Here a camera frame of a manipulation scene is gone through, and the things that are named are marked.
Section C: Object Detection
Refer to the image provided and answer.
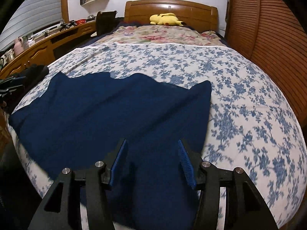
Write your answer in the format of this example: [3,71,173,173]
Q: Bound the navy blue suit jacket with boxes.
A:
[9,72,212,229]

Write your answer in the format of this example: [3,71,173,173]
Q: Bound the black folded garment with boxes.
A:
[0,64,50,114]

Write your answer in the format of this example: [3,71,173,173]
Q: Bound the pink vase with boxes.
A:
[14,37,24,57]

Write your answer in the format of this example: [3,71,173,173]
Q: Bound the wooden desk with cabinets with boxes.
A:
[1,21,96,79]

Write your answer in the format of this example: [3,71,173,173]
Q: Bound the grey window blind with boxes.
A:
[1,0,62,51]

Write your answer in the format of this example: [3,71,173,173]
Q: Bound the blue floral bed sheet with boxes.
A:
[8,43,306,227]

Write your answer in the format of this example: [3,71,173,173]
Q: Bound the red bowl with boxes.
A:
[76,19,87,25]

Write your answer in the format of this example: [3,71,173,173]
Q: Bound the dark wooden chair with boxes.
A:
[95,10,119,36]

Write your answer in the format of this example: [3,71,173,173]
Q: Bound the red floral quilt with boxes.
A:
[94,25,226,46]

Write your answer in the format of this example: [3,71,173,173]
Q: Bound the yellow Pikachu plush toy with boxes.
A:
[149,13,186,26]

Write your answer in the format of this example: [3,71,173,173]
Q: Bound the wooden louvered wardrobe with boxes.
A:
[225,0,306,127]

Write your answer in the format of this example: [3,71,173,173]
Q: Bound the wooden headboard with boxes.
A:
[124,0,219,33]

